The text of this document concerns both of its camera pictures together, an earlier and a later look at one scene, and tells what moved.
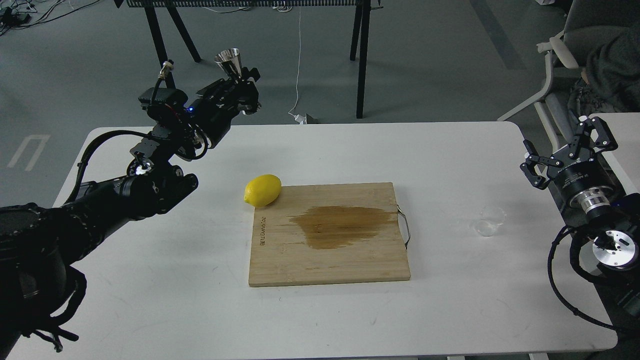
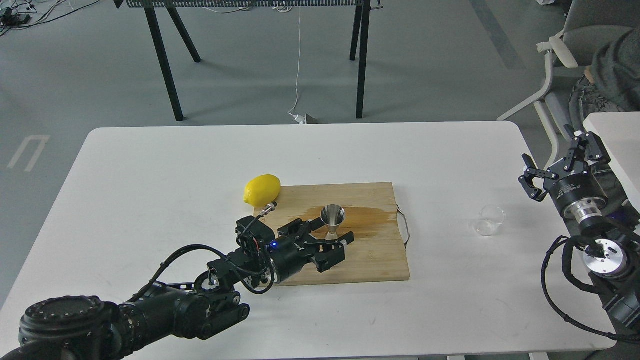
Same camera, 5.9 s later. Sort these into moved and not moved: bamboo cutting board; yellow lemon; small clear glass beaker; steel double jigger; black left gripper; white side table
Moved: black left gripper; steel double jigger
Not moved: small clear glass beaker; yellow lemon; white side table; bamboo cutting board
